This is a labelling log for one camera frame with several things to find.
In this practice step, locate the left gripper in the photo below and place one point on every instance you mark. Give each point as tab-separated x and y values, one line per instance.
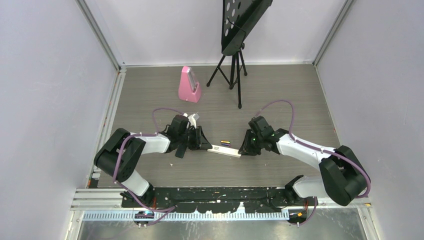
200	142

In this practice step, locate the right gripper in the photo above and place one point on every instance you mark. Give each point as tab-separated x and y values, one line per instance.
246	149

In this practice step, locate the white remote control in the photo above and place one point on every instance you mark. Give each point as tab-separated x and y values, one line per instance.
223	150

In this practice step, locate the black remote control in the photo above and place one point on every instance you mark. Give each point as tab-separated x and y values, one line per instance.
180	151

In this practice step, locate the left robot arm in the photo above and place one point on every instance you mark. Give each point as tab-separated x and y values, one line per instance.
119	156

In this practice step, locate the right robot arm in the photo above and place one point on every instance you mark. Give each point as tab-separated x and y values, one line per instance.
342	176

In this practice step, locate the pink metronome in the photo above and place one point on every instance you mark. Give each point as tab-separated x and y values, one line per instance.
189	89

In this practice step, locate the black music stand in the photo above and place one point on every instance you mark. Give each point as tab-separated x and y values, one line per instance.
239	17

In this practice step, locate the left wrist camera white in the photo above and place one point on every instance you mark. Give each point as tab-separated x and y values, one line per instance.
192	119

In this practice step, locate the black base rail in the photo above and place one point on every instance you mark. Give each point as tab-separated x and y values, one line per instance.
220	200

